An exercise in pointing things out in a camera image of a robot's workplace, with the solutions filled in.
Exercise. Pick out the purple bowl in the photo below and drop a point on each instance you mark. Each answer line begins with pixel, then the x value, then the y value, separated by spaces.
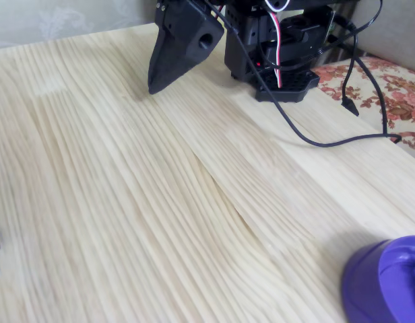
pixel 362 286

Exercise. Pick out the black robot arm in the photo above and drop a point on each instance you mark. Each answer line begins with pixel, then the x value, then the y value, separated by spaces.
pixel 248 37

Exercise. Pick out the floral cloth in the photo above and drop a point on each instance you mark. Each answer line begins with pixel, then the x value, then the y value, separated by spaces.
pixel 406 101

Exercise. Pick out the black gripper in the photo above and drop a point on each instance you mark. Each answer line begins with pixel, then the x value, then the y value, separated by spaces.
pixel 185 42

